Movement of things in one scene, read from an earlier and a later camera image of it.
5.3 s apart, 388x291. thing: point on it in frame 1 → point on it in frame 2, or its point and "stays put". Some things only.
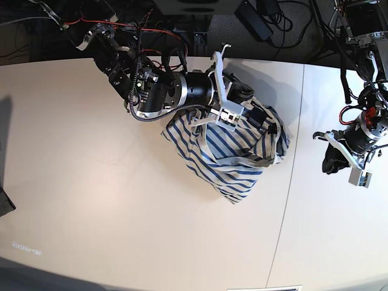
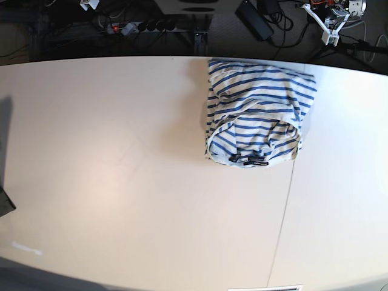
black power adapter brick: (248, 14) stays put
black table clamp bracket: (200, 43) stays put
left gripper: (356, 140) → (345, 8)
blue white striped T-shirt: (232, 161) → (255, 111)
